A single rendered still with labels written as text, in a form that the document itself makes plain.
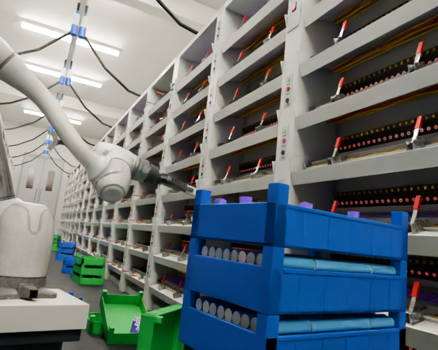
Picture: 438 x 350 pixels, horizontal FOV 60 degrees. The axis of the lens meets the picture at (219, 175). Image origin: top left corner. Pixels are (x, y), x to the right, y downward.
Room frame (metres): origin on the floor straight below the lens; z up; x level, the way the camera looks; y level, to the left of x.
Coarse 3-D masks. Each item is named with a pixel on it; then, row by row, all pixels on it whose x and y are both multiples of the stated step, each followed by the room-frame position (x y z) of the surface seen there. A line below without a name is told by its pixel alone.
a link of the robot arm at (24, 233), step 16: (16, 208) 1.13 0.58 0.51; (32, 208) 1.14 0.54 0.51; (0, 224) 1.12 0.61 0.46; (16, 224) 1.11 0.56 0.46; (32, 224) 1.13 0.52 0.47; (48, 224) 1.17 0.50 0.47; (0, 240) 1.11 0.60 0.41; (16, 240) 1.10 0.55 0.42; (32, 240) 1.12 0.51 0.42; (48, 240) 1.17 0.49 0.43; (0, 256) 1.10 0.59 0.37; (16, 256) 1.10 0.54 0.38; (32, 256) 1.12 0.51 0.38; (48, 256) 1.18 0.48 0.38; (0, 272) 1.10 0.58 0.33; (16, 272) 1.11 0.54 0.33; (32, 272) 1.13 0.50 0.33
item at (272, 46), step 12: (276, 36) 1.40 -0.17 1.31; (264, 48) 1.48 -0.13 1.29; (276, 48) 1.52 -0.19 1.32; (252, 60) 1.58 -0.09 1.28; (264, 60) 1.66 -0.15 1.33; (276, 60) 1.62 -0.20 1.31; (216, 72) 1.88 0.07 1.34; (228, 72) 1.77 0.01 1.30; (240, 72) 1.69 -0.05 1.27; (252, 72) 1.76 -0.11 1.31; (264, 72) 1.77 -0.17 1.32
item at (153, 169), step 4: (152, 168) 1.42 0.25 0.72; (156, 168) 1.43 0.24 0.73; (152, 172) 1.42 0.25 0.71; (156, 172) 1.43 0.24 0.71; (148, 176) 1.42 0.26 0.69; (152, 176) 1.42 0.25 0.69; (156, 176) 1.43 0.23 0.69; (160, 176) 1.43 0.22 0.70; (144, 180) 1.44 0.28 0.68; (148, 180) 1.43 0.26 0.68; (152, 180) 1.43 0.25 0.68; (156, 180) 1.48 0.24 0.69; (160, 180) 1.46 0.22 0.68; (164, 180) 1.44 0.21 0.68
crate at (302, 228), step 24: (288, 192) 0.48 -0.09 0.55; (216, 216) 0.58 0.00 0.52; (240, 216) 0.53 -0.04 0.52; (264, 216) 0.49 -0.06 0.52; (288, 216) 0.48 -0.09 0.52; (312, 216) 0.50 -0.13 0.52; (336, 216) 0.53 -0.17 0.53; (240, 240) 0.52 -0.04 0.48; (264, 240) 0.48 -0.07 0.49; (288, 240) 0.48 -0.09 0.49; (312, 240) 0.51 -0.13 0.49; (336, 240) 0.53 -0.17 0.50; (360, 240) 0.56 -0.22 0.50; (384, 240) 0.60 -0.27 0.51
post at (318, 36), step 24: (312, 0) 1.27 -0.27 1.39; (312, 24) 1.27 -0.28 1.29; (336, 24) 1.32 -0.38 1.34; (288, 48) 1.32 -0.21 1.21; (312, 48) 1.28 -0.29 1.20; (288, 72) 1.31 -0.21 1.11; (312, 72) 1.28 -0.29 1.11; (336, 72) 1.33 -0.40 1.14; (312, 96) 1.28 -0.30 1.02; (288, 120) 1.29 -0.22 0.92; (288, 144) 1.28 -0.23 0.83; (312, 144) 1.29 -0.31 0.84; (288, 168) 1.27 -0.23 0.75; (312, 192) 1.30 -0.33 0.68
